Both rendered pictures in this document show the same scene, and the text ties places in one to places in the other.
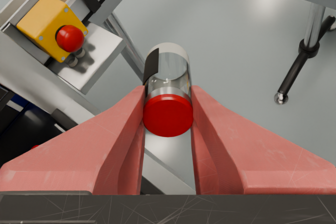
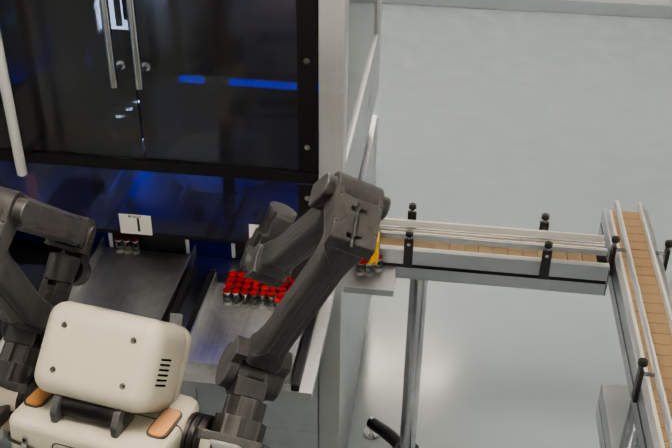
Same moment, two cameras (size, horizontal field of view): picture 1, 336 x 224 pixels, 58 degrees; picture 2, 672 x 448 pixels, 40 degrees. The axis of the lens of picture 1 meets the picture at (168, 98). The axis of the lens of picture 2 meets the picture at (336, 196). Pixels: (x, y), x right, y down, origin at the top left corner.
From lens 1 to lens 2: 1.84 m
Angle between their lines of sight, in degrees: 35
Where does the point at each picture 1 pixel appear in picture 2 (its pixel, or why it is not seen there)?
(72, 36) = not seen: hidden behind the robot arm
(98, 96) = (384, 372)
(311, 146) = not seen: outside the picture
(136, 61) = (411, 338)
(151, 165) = (320, 336)
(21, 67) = not seen: hidden behind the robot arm
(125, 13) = (521, 343)
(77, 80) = (349, 282)
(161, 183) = (314, 344)
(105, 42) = (384, 283)
